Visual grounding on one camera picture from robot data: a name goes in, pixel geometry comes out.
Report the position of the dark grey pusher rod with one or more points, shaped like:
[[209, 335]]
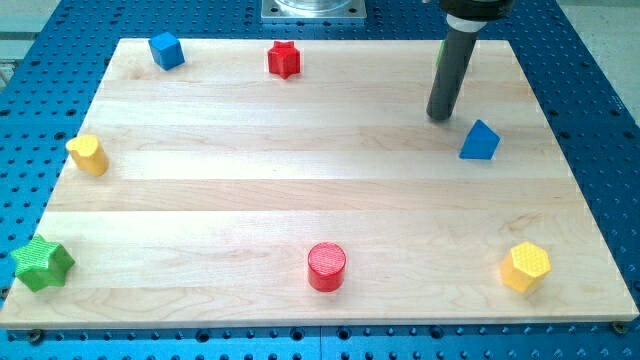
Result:
[[460, 42]]

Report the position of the black tool mount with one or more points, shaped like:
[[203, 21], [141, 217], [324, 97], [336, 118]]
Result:
[[477, 10]]

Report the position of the blue triangle block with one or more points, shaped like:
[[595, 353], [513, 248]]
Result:
[[480, 143]]

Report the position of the red star block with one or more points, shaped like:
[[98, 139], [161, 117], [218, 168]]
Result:
[[284, 59]]

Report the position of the green star block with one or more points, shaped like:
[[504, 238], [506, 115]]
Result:
[[41, 263]]

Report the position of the green block behind pusher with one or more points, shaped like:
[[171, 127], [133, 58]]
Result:
[[440, 53]]

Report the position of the yellow hexagon block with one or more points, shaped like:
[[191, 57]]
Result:
[[525, 267]]

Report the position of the red cylinder block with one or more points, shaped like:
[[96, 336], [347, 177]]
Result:
[[326, 263]]

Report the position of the wooden board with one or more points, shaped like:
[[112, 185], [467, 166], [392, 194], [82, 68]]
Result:
[[222, 177]]

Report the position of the blue cube block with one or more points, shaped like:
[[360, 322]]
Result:
[[166, 51]]

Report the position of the board corner screw right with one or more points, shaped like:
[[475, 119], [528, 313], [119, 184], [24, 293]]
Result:
[[619, 328]]

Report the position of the board corner screw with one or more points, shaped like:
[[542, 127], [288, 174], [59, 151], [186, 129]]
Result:
[[35, 336], [619, 328]]

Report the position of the yellow heart block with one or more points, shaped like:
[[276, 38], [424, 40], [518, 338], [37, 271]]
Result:
[[88, 154]]

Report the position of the board corner screw left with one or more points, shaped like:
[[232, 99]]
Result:
[[35, 336]]

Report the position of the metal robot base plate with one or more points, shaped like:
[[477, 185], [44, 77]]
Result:
[[282, 10]]

